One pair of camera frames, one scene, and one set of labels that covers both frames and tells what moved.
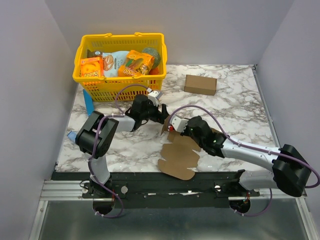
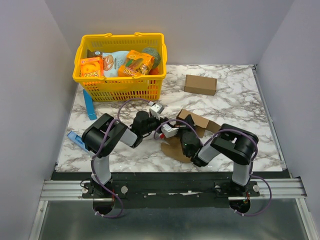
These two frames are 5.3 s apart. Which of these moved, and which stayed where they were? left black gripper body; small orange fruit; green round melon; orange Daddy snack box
Moved: left black gripper body
Stayed: orange Daddy snack box; green round melon; small orange fruit
